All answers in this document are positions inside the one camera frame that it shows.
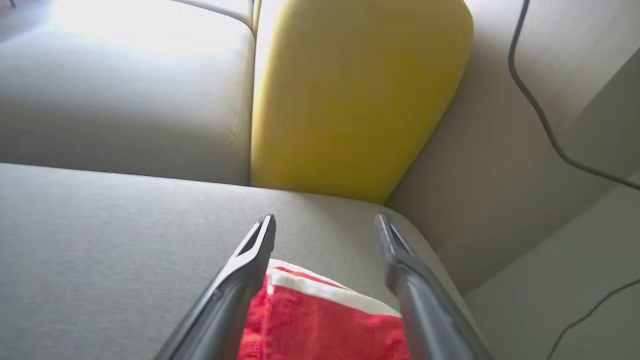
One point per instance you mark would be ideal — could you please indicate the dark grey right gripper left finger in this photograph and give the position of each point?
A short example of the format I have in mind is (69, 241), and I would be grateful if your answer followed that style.
(230, 300)

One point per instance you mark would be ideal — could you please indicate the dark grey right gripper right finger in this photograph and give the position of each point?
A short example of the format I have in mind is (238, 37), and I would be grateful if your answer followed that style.
(430, 315)

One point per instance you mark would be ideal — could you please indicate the red shorts with white stripes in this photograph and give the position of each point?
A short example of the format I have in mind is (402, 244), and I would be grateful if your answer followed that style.
(320, 325)

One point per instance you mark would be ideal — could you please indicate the large grey sofa seat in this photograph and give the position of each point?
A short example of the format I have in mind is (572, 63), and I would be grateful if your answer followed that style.
(110, 250)

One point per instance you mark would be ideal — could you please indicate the beige console table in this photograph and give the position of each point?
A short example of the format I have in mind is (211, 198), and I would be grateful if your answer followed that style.
(500, 165)

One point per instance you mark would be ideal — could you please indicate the grey sofa cushion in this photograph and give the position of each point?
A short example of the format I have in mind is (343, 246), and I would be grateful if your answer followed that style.
(235, 6)
(125, 100)

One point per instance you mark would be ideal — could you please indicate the yellow sofa back cushion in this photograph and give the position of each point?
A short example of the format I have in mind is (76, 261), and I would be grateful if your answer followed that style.
(350, 100)

